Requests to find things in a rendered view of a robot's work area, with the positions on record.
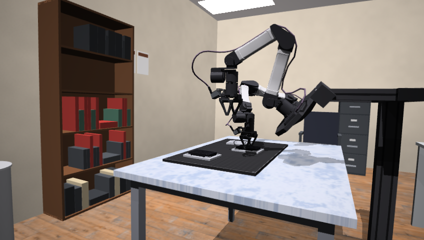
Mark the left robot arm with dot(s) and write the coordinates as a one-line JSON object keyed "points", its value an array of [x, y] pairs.
{"points": [[271, 97]]}

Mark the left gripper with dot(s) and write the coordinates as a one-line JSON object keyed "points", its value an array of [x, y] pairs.
{"points": [[230, 91]]}

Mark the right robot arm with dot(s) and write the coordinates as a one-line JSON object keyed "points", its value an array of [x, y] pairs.
{"points": [[252, 88]]}

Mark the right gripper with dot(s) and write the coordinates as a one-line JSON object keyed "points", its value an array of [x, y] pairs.
{"points": [[247, 133]]}

